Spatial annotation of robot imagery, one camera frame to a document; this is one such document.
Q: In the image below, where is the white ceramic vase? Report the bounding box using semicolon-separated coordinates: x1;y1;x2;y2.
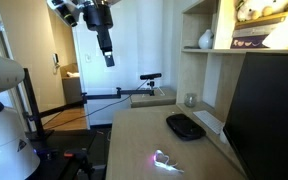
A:
198;29;214;49

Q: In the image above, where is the white keyboard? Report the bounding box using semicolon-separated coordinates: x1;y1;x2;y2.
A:
194;110;224;134

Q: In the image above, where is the wooden shelf unit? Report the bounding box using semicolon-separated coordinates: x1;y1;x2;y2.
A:
177;0;288;179

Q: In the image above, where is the purple book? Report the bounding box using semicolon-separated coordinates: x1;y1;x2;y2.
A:
230;35;266;49

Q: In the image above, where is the colourful felt ball garland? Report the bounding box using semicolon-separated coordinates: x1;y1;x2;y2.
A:
153;150;183;173

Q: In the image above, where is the white plush toy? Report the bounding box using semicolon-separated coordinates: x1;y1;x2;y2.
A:
236;0;288;22

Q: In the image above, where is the glass jar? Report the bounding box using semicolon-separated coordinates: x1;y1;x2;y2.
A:
184;93;196;108

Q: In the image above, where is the black computer monitor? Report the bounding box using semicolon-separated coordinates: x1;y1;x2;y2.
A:
224;53;288;180

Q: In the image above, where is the black camera on stand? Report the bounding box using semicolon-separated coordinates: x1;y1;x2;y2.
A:
140;73;162;88

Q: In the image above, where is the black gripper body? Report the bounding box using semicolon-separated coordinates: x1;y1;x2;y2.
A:
83;4;113;52

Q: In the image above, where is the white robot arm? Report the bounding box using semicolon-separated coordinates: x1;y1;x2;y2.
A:
0;56;40;180

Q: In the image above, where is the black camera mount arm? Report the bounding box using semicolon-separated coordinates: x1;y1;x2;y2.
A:
23;68;155;141

